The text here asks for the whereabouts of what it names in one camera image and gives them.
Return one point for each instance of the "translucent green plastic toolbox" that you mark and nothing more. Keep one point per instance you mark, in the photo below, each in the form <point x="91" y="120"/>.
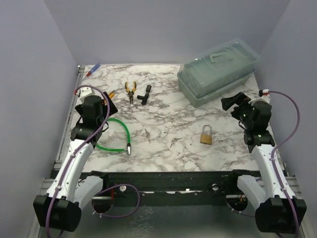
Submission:
<point x="217" y="71"/>

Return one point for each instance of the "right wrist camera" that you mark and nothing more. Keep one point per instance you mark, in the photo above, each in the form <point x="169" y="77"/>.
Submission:
<point x="264" y="96"/>

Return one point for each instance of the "yellow utility knife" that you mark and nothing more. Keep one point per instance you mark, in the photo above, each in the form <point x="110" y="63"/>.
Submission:
<point x="111" y="94"/>

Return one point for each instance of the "silver padlock keys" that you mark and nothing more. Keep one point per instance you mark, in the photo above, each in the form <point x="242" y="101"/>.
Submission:
<point x="174" y="140"/>

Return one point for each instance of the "aluminium frame rail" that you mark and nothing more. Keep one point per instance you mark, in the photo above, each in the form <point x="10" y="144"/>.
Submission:
<point x="58" y="110"/>

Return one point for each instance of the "black T-shaped tool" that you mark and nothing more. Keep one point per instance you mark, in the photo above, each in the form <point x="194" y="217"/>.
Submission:
<point x="146" y="96"/>

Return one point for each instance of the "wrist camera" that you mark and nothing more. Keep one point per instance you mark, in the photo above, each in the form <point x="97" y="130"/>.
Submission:
<point x="84" y="92"/>
<point x="264" y="96"/>

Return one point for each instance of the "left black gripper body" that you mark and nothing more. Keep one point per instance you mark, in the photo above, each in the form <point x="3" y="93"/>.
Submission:
<point x="102" y="117"/>

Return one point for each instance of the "brass padlock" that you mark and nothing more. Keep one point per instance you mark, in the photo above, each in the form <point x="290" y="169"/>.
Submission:
<point x="206" y="136"/>

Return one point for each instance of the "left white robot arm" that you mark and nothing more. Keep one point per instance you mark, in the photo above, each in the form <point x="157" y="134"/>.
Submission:
<point x="62" y="205"/>

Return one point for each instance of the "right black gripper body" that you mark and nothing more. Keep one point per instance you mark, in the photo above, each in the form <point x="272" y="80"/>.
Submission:
<point x="242" y="113"/>

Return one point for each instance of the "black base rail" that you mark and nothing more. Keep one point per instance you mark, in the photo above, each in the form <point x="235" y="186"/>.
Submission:
<point x="172" y="188"/>

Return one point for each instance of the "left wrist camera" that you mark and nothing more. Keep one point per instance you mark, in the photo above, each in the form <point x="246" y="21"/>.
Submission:
<point x="84" y="92"/>

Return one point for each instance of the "blue red screwdriver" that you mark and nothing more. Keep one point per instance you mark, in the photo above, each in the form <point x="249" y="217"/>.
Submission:
<point x="92" y="70"/>

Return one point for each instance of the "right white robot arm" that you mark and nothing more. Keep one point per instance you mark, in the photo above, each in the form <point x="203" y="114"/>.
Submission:
<point x="277" y="209"/>

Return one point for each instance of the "green cable lock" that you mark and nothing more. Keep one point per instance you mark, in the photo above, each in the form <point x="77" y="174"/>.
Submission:
<point x="119" y="139"/>

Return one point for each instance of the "yellow handled pliers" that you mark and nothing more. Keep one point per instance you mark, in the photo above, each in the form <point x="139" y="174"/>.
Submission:
<point x="130" y="92"/>

